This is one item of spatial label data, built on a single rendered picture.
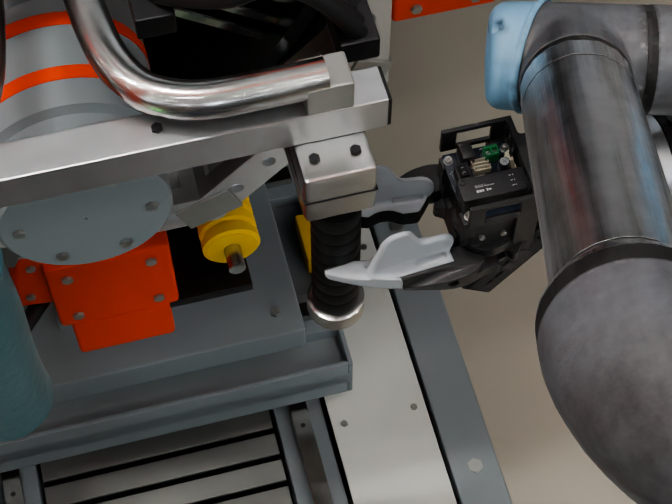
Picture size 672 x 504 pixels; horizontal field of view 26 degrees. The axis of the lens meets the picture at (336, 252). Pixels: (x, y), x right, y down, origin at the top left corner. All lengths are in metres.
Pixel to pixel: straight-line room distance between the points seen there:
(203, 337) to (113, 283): 0.32
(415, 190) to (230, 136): 0.18
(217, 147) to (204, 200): 0.39
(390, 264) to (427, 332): 0.85
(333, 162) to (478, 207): 0.11
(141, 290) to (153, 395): 0.36
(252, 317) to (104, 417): 0.21
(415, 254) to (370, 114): 0.13
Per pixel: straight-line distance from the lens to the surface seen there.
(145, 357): 1.71
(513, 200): 1.00
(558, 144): 0.84
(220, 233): 1.41
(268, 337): 1.71
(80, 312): 1.45
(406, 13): 1.19
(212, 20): 1.30
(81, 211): 1.05
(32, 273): 1.39
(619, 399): 0.66
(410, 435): 1.81
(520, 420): 1.92
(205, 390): 1.77
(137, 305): 1.46
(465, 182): 1.01
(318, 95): 0.92
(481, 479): 1.79
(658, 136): 1.07
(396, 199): 1.07
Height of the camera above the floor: 1.74
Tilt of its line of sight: 59 degrees down
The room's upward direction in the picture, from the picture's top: straight up
